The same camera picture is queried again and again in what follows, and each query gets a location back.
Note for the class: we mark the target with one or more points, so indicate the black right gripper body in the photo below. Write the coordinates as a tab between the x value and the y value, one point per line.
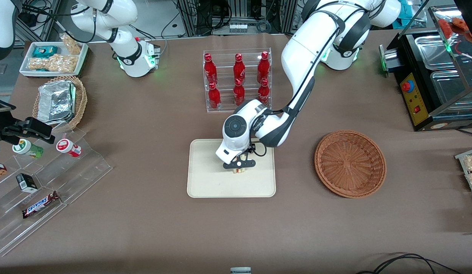
16	129

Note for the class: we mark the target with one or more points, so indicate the triangular sandwich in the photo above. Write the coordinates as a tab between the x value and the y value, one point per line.
239	171

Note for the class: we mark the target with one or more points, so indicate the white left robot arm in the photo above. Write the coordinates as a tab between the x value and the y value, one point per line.
297	57

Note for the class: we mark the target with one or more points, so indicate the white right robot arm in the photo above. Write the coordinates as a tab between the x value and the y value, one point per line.
106	19

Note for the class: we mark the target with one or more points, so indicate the cream rectangular plastic tray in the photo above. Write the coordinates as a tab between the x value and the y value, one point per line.
209	179

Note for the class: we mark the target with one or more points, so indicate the light tan wicker basket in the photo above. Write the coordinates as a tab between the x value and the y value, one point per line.
80	101

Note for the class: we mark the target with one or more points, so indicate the white rectangular snack tray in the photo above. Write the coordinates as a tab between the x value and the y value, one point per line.
80	61

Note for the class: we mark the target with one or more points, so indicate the brown round wicker basket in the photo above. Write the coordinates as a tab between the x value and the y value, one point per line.
350	163

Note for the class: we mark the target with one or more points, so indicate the green lidded yogurt cup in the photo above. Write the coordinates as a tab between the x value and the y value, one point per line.
26	148

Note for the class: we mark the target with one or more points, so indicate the red lidded yogurt cup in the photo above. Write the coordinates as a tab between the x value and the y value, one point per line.
68	147

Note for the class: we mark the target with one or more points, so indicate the silver foil container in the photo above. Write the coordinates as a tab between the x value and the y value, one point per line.
55	102

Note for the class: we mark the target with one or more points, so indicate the small black carton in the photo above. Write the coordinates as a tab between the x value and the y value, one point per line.
26	182

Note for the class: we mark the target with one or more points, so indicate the clear acrylic stepped stand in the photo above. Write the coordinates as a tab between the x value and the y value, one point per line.
80	175

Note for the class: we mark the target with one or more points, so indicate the clear acrylic bottle rack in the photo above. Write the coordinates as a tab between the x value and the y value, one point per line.
224	108

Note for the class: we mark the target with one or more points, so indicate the clear bag of nuts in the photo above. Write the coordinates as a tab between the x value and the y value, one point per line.
62	63
38	64
71	44

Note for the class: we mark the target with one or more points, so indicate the brown snickers bar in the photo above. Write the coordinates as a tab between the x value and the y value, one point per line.
40	205

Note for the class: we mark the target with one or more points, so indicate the red cola bottle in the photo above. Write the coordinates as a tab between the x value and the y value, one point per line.
238	95
263	93
263	68
239	70
214	98
210	70

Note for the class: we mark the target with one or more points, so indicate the teal snack packet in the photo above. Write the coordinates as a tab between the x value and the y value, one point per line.
45	51

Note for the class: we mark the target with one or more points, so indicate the grey device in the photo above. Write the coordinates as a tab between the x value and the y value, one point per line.
240	271

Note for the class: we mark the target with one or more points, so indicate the white power strip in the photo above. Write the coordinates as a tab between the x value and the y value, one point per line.
238	27

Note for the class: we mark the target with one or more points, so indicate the black food warmer cabinet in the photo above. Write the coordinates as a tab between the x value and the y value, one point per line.
422	76

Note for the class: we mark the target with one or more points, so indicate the teal box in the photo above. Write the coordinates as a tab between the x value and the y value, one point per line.
408	13

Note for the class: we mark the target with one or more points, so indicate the orange fried food pieces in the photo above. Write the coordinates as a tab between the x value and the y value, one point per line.
456	24

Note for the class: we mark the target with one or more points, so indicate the black flat bracket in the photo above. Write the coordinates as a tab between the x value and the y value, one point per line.
3	105

